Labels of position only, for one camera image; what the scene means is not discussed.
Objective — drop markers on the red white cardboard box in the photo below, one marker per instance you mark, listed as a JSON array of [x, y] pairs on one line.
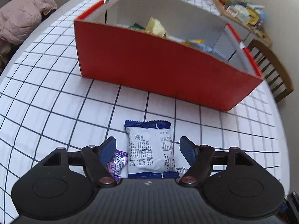
[[109, 51]]

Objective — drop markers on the white blue snack packet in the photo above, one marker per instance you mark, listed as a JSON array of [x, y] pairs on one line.
[[150, 150]]

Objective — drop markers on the yellow gold snack packet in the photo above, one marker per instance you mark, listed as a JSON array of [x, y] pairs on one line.
[[187, 43]]

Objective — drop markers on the light blue snack packet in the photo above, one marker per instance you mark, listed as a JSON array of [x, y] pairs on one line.
[[208, 49]]

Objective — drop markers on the pink puffer jacket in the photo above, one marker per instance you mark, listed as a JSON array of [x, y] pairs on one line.
[[19, 18]]

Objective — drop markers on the white black grid tablecloth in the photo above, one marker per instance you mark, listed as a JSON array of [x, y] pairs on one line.
[[46, 104]]

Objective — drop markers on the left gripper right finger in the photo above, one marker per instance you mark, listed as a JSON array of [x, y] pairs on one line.
[[200, 160]]

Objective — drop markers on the green snack wrapper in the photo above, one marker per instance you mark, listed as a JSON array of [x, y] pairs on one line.
[[136, 26]]

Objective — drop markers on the tissue box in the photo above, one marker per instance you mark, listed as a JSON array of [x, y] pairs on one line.
[[237, 11]]

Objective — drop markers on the wooden top side cabinet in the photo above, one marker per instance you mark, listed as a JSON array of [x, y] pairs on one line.
[[243, 22]]

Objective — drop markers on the pale yellow snack bag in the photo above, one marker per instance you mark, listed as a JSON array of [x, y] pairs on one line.
[[154, 27]]

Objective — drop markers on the purple candy packet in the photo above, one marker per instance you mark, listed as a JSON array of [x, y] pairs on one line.
[[118, 165]]

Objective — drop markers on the brown wooden chair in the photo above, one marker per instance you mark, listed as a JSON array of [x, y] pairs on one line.
[[274, 72]]

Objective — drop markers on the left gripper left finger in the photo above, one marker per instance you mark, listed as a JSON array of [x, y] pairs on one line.
[[95, 163]]

